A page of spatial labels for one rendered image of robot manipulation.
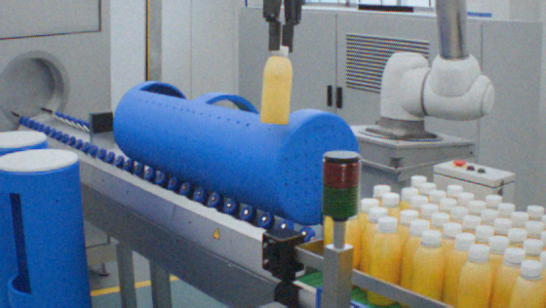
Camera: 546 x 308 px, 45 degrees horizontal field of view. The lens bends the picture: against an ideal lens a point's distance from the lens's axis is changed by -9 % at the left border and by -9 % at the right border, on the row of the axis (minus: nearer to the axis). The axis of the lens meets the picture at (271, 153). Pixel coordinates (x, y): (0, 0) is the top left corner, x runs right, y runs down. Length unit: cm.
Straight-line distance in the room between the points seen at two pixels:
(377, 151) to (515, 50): 145
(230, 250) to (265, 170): 30
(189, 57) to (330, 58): 334
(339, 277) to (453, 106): 110
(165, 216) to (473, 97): 101
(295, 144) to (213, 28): 571
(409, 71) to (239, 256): 83
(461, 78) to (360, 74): 175
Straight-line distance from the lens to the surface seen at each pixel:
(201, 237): 203
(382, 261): 144
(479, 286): 130
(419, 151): 222
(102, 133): 285
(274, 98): 166
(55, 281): 225
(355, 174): 118
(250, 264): 185
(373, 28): 380
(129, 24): 698
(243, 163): 179
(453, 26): 218
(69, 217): 222
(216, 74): 745
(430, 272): 137
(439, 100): 224
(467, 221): 146
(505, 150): 353
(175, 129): 206
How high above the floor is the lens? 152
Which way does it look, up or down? 13 degrees down
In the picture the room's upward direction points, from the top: straight up
